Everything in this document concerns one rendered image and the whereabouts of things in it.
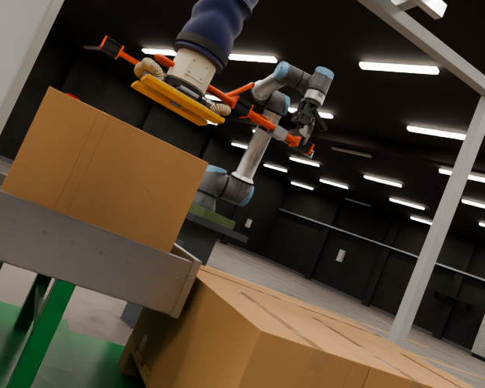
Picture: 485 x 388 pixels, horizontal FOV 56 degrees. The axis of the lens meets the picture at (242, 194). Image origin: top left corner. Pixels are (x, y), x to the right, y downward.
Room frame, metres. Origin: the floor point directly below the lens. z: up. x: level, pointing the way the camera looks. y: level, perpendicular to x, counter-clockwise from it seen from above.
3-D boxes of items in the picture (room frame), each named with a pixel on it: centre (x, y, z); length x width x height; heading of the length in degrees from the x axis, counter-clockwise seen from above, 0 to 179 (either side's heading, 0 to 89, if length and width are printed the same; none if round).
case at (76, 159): (1.76, 0.52, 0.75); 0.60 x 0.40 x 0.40; 114
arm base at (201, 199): (2.83, 0.21, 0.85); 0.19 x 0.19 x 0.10
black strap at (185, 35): (1.83, 0.38, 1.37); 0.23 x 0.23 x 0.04
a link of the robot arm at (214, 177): (2.84, 0.21, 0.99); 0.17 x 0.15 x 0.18; 103
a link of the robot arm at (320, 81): (2.07, -0.13, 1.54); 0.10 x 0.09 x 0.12; 13
